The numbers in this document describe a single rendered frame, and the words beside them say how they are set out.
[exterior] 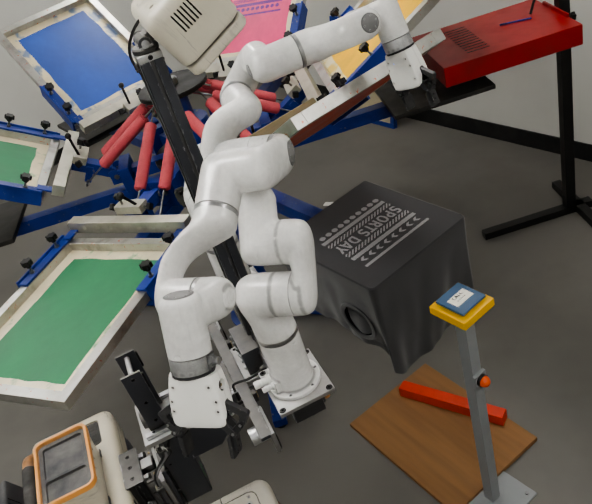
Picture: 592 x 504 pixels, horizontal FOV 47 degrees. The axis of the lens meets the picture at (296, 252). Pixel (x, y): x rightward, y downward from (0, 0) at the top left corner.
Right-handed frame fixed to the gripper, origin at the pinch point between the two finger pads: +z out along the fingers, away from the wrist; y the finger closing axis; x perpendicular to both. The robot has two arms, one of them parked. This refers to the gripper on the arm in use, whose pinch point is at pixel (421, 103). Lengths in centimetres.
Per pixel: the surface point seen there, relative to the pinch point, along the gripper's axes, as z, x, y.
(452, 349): 129, 36, -86
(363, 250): 43, -10, -43
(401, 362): 83, -18, -38
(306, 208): 34, 0, -84
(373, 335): 68, -23, -38
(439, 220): 46, 16, -32
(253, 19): -34, 76, -190
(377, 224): 41, 3, -49
